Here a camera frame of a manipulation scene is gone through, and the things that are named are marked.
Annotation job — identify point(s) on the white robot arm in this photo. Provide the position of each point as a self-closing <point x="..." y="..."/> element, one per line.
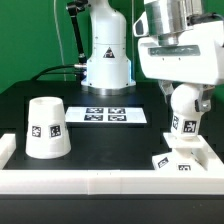
<point x="177" y="42"/>

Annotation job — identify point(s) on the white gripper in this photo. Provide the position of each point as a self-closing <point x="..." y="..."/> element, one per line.
<point x="198" y="58"/>

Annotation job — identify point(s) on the white lamp bulb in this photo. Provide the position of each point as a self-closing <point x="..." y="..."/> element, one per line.
<point x="186" y="120"/>

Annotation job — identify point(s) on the white U-shaped fence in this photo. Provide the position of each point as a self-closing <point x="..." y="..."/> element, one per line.
<point x="87" y="182"/>

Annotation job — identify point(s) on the white lamp base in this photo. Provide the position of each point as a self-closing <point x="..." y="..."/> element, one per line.
<point x="186" y="154"/>

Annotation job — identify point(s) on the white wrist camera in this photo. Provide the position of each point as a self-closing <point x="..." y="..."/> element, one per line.
<point x="141" y="27"/>

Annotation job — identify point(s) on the white marker sheet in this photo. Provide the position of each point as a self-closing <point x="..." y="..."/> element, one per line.
<point x="130" y="115"/>

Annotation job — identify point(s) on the white lamp shade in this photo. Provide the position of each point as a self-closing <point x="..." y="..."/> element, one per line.
<point x="47" y="134"/>

